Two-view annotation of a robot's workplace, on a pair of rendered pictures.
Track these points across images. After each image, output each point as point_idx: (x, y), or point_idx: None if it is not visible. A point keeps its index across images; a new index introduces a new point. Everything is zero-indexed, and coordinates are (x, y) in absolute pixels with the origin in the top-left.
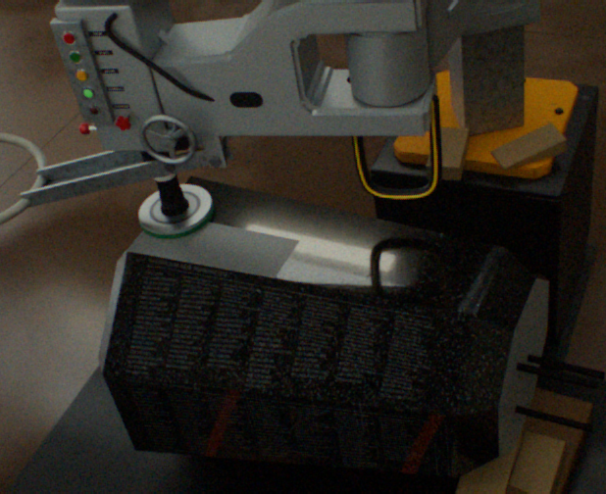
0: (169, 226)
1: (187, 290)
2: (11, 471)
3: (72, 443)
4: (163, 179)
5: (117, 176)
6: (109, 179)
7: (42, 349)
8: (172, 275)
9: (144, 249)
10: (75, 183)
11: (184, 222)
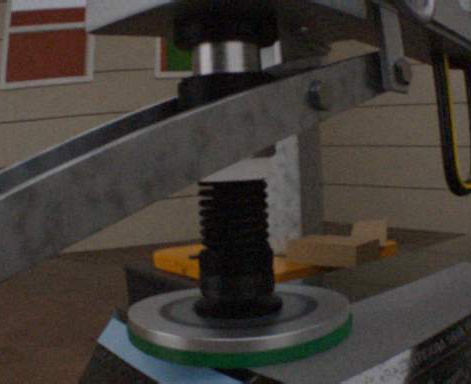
0: (318, 315)
1: None
2: None
3: None
4: (267, 171)
5: (186, 139)
6: (158, 156)
7: None
8: (450, 370)
9: (342, 370)
10: (33, 193)
11: (328, 303)
